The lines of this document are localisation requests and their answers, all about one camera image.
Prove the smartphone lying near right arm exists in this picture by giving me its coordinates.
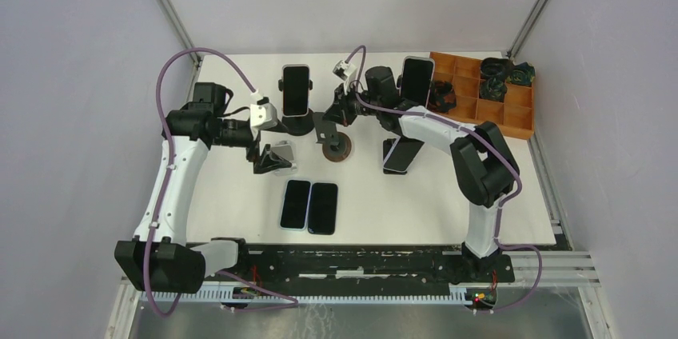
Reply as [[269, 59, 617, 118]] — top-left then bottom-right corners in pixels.
[[382, 138, 424, 175]]

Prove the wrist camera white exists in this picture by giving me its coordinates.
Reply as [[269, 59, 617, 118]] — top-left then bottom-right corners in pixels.
[[249, 90, 278, 134], [333, 60, 358, 94]]

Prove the dark rolled band middle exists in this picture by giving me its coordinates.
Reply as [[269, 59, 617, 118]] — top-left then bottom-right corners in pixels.
[[479, 78, 508, 102]]

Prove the silver folding phone stand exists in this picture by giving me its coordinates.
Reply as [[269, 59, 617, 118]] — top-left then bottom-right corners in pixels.
[[270, 140, 298, 177]]

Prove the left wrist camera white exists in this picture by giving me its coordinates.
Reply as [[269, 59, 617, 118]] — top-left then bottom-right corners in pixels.
[[249, 90, 278, 134]]

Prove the dark rolled band top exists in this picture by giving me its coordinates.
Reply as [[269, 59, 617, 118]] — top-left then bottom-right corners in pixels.
[[480, 58, 514, 81]]

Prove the light blue smartphone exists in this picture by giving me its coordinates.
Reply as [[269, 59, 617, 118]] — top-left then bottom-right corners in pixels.
[[279, 179, 311, 230]]

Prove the white slotted cable duct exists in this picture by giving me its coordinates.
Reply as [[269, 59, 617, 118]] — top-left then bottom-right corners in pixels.
[[213, 283, 498, 307]]

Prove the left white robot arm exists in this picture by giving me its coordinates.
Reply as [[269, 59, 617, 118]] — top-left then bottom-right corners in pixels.
[[114, 82, 293, 293]]

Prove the black round-base stand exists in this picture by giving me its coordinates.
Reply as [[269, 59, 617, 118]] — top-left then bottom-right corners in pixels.
[[313, 112, 352, 162]]

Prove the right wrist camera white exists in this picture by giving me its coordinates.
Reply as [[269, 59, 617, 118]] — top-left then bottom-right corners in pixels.
[[333, 60, 358, 94]]

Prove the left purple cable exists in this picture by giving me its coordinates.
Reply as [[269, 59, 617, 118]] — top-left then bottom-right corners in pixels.
[[142, 47, 266, 320]]

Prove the aluminium frame rail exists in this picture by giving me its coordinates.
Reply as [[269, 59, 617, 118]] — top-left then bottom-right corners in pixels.
[[120, 249, 602, 289]]

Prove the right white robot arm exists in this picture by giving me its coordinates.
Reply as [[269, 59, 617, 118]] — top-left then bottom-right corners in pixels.
[[322, 61, 522, 281]]

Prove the dark rolled band right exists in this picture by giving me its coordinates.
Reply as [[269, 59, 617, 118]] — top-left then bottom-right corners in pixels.
[[506, 62, 536, 87]]

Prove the orange wooden divided tray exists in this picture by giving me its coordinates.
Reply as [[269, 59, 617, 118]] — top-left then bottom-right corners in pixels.
[[429, 52, 535, 140]]

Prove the black smartphone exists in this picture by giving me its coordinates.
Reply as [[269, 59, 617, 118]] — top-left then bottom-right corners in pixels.
[[308, 182, 338, 235]]

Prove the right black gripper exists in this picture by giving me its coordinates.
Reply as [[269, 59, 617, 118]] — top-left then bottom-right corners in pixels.
[[322, 81, 382, 127]]

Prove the black left phone stand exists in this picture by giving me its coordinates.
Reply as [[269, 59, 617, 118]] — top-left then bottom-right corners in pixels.
[[278, 79, 315, 136]]

